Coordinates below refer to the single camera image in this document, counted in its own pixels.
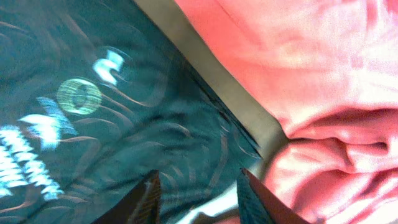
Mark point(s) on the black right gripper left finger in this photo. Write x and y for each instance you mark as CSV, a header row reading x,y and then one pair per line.
x,y
140,206

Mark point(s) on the black printed cycling jersey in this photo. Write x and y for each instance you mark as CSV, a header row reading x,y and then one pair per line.
x,y
93,98

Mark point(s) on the red t-shirt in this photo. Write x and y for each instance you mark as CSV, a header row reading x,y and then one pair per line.
x,y
326,70

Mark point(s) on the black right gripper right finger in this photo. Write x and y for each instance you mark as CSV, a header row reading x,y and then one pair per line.
x,y
258,205

